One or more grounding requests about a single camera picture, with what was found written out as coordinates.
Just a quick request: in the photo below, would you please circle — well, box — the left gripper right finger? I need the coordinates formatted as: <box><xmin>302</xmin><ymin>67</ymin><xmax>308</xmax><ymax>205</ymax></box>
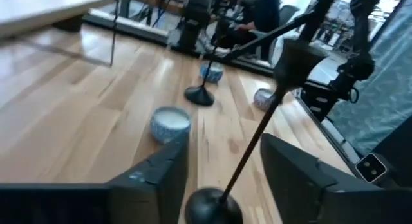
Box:
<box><xmin>260</xmin><ymin>133</ymin><xmax>412</xmax><ymax>224</ymax></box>

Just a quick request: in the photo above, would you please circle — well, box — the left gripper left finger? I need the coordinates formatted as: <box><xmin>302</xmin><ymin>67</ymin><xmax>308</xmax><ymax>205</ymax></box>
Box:
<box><xmin>0</xmin><ymin>133</ymin><xmax>190</xmax><ymax>224</ymax></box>

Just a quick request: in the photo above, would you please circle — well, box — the short black candlestick holder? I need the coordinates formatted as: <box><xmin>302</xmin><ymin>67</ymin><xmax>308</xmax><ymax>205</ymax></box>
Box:
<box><xmin>183</xmin><ymin>17</ymin><xmax>232</xmax><ymax>107</ymax></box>
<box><xmin>184</xmin><ymin>39</ymin><xmax>318</xmax><ymax>224</ymax></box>

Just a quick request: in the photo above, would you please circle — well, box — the blue patterned candle tin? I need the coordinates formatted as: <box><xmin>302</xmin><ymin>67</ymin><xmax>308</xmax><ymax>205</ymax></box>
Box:
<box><xmin>150</xmin><ymin>106</ymin><xmax>192</xmax><ymax>145</ymax></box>
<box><xmin>199</xmin><ymin>61</ymin><xmax>225</xmax><ymax>84</ymax></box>

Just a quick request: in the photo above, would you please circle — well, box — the red patterned candle tin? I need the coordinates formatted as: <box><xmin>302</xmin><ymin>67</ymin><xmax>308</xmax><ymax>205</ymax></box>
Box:
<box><xmin>253</xmin><ymin>88</ymin><xmax>284</xmax><ymax>112</ymax></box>

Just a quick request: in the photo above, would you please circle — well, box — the grey office chair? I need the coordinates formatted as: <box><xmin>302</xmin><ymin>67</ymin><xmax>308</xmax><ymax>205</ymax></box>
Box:
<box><xmin>250</xmin><ymin>4</ymin><xmax>301</xmax><ymax>59</ymax></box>

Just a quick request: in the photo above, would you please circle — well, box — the person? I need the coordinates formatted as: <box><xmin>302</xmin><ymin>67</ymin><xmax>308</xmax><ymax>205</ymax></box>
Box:
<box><xmin>221</xmin><ymin>0</ymin><xmax>281</xmax><ymax>50</ymax></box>

